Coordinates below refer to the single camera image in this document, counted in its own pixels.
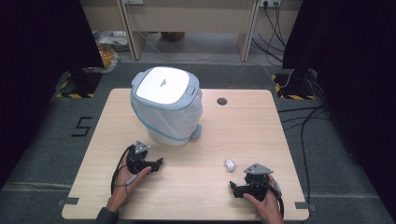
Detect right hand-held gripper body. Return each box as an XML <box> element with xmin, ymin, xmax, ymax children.
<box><xmin>242</xmin><ymin>162</ymin><xmax>276</xmax><ymax>203</ymax></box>

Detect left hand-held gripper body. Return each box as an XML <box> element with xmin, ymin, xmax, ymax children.
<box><xmin>125</xmin><ymin>140</ymin><xmax>154</xmax><ymax>175</ymax></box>

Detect white paper ball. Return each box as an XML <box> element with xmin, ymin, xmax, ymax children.
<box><xmin>224</xmin><ymin>158</ymin><xmax>237</xmax><ymax>174</ymax></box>

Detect white trash can grey lid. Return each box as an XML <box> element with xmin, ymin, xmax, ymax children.
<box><xmin>130</xmin><ymin>65</ymin><xmax>204</xmax><ymax>147</ymax></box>

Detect person's left hand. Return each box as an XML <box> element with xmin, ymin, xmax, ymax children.
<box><xmin>105</xmin><ymin>151</ymin><xmax>153</xmax><ymax>215</ymax></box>

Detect person's right hand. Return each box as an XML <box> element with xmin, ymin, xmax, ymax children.
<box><xmin>242</xmin><ymin>174</ymin><xmax>285</xmax><ymax>224</ymax></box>

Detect translucent white trash bag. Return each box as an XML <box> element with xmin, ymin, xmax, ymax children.
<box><xmin>130</xmin><ymin>91</ymin><xmax>204</xmax><ymax>141</ymax></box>

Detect black stand base striped tape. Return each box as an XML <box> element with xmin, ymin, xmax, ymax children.
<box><xmin>271</xmin><ymin>68</ymin><xmax>318</xmax><ymax>101</ymax></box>
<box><xmin>55</xmin><ymin>66</ymin><xmax>104</xmax><ymax>100</ymax></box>

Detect pile of clear plastic bags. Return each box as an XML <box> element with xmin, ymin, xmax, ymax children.
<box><xmin>92</xmin><ymin>29</ymin><xmax>130</xmax><ymax>73</ymax></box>

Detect black curtain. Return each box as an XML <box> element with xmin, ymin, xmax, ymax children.
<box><xmin>0</xmin><ymin>0</ymin><xmax>105</xmax><ymax>190</ymax></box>
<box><xmin>281</xmin><ymin>0</ymin><xmax>396</xmax><ymax>216</ymax></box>

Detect light wooden desk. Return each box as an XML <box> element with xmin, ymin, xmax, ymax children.
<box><xmin>115</xmin><ymin>0</ymin><xmax>261</xmax><ymax>63</ymax></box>

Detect left hand-held gripper black cable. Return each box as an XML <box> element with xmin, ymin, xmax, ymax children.
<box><xmin>110</xmin><ymin>145</ymin><xmax>133</xmax><ymax>196</ymax></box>

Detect hand-held gripper black cable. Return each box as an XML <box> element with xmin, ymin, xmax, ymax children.
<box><xmin>262</xmin><ymin>179</ymin><xmax>286</xmax><ymax>219</ymax></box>
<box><xmin>110</xmin><ymin>145</ymin><xmax>133</xmax><ymax>196</ymax></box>

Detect right hand-held gripper black cable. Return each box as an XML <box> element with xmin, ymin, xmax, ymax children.
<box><xmin>262</xmin><ymin>179</ymin><xmax>286</xmax><ymax>219</ymax></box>

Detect black floor cables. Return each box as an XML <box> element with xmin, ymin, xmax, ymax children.
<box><xmin>276</xmin><ymin>77</ymin><xmax>332</xmax><ymax>206</ymax></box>

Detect black hanging cables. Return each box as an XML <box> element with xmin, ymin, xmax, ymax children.
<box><xmin>250</xmin><ymin>2</ymin><xmax>288</xmax><ymax>63</ymax></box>

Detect white wall socket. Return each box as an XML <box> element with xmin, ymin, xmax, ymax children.
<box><xmin>257</xmin><ymin>0</ymin><xmax>282</xmax><ymax>8</ymax></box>

